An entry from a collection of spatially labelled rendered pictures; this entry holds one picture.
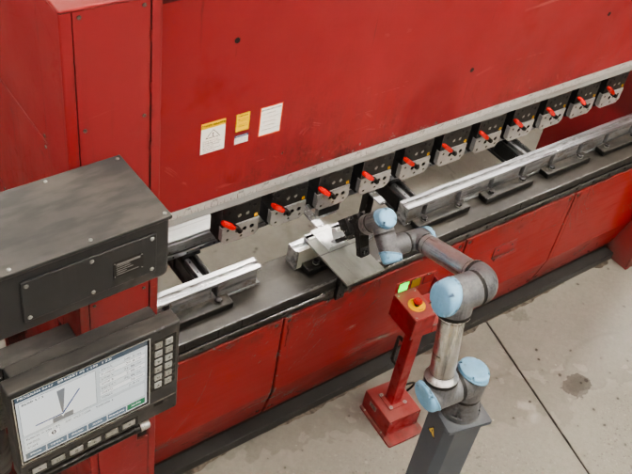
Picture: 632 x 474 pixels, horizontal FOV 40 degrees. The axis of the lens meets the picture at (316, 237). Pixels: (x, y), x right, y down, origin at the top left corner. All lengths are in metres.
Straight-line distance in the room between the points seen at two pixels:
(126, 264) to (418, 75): 1.50
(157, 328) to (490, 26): 1.72
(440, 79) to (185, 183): 1.05
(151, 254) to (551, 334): 3.06
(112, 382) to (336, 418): 1.96
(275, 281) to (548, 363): 1.77
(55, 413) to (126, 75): 0.83
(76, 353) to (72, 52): 0.70
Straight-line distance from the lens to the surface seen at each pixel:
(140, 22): 2.08
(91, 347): 2.17
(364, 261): 3.31
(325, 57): 2.79
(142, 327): 2.20
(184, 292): 3.14
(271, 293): 3.30
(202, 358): 3.25
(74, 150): 2.19
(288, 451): 3.93
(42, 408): 2.19
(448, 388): 2.96
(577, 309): 4.94
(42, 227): 1.95
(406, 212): 3.65
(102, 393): 2.27
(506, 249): 4.22
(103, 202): 2.00
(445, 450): 3.29
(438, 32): 3.09
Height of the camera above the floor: 3.26
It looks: 42 degrees down
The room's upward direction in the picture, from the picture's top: 10 degrees clockwise
